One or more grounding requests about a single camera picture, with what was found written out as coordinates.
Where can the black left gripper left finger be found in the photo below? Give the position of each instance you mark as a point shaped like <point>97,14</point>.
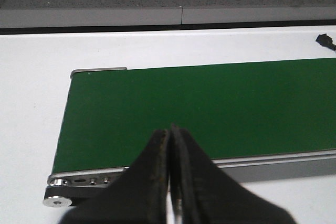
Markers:
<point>137,196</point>

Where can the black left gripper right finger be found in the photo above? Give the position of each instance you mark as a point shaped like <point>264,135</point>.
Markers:
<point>203,193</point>

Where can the green conveyor belt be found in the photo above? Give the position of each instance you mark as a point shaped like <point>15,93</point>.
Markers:
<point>231,110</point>

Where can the aluminium conveyor frame rail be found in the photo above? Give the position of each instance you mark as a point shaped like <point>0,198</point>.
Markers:
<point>70,188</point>

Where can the black connector with wires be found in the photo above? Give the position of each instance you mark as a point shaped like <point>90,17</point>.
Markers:
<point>325,41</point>

